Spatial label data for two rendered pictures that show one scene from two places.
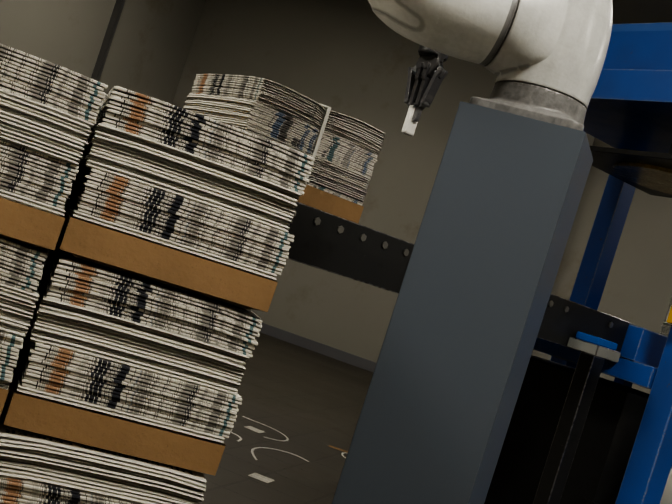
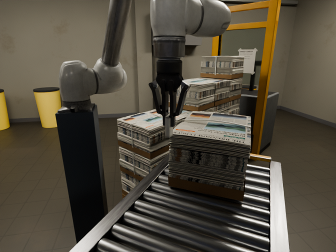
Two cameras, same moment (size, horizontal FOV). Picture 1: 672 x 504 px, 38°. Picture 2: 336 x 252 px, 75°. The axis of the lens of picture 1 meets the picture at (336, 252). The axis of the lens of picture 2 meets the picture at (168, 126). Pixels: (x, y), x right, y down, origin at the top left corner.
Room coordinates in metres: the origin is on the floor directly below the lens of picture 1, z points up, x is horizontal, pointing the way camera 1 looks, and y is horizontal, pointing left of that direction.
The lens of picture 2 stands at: (2.93, -0.41, 1.31)
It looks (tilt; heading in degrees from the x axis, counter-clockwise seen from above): 18 degrees down; 150
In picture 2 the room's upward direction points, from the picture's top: straight up
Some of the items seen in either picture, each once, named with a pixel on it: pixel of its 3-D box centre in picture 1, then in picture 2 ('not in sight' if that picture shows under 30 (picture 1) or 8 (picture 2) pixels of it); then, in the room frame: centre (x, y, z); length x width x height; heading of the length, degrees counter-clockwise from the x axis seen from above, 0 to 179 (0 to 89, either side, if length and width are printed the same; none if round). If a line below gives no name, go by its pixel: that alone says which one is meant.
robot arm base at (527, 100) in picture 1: (536, 117); (76, 104); (1.58, -0.24, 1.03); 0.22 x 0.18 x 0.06; 161
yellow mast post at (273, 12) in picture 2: not in sight; (263, 88); (1.25, 1.88, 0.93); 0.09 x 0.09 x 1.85; 18
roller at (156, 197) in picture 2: not in sight; (199, 212); (2.43, 0.01, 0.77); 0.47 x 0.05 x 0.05; 36
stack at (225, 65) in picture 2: not in sight; (218, 113); (1.08, 1.36, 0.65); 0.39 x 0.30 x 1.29; 18
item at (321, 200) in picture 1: (300, 197); (207, 177); (2.34, 0.12, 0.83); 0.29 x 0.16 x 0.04; 40
